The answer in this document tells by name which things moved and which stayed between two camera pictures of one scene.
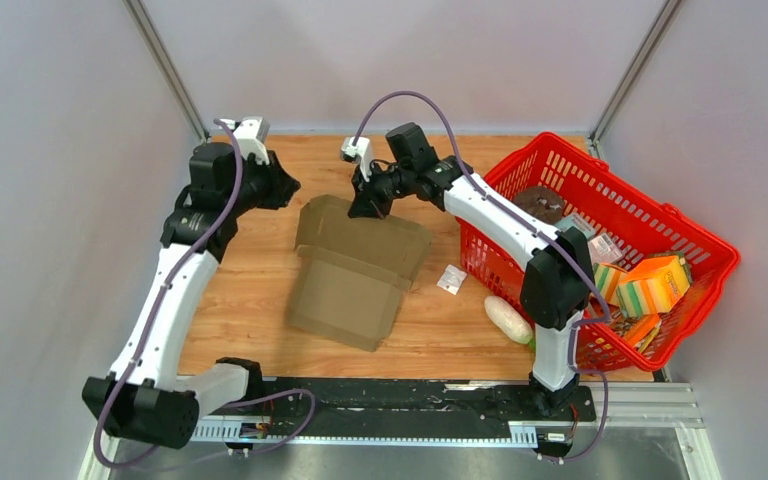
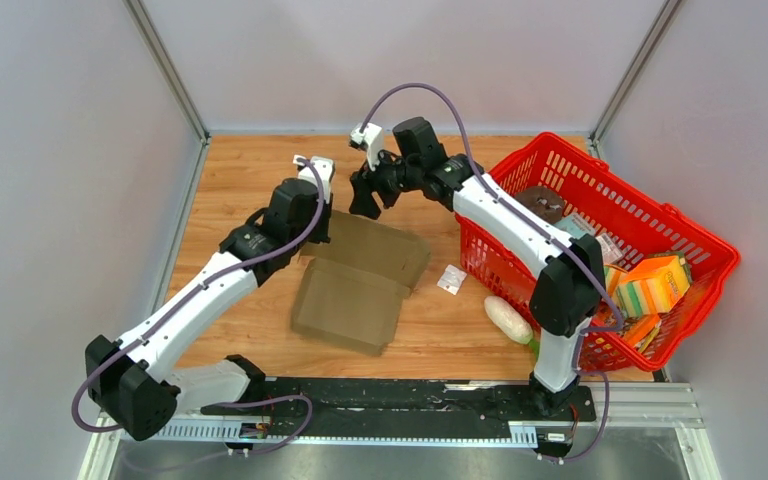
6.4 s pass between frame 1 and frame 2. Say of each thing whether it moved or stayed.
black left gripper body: moved
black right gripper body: stayed
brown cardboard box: stayed
